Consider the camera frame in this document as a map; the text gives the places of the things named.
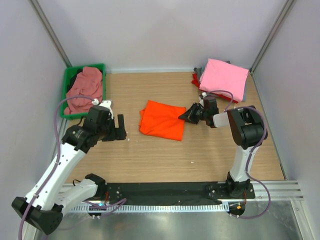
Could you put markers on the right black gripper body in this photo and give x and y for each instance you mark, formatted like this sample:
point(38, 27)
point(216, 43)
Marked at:
point(203, 113)

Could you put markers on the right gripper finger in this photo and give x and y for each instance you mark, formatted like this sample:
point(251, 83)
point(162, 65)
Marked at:
point(195, 106)
point(192, 117)

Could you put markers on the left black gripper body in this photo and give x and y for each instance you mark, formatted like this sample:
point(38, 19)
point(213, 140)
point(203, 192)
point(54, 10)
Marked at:
point(105, 131)

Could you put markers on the orange t shirt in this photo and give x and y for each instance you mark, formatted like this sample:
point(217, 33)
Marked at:
point(162, 120)

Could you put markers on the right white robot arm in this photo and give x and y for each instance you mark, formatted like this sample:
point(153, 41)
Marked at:
point(248, 132)

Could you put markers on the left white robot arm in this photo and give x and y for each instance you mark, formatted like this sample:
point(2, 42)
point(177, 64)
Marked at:
point(44, 206)

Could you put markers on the folded pink t shirt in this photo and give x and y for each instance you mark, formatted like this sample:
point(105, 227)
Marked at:
point(222, 80)

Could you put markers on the green plastic bin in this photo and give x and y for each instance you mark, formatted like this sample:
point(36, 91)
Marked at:
point(69, 75)

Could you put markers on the crumpled dusty pink shirt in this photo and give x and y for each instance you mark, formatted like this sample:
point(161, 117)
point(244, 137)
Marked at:
point(88, 82)

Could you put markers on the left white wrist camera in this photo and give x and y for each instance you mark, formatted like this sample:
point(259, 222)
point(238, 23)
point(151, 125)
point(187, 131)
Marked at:
point(104, 103)

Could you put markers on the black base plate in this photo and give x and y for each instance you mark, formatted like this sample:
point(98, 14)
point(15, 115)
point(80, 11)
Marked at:
point(165, 191)

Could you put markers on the white slotted cable duct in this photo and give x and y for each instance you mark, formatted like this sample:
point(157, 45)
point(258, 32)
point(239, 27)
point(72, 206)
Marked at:
point(128, 209)

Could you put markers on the aluminium frame rail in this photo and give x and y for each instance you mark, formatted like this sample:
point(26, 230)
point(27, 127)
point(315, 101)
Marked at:
point(279, 190)

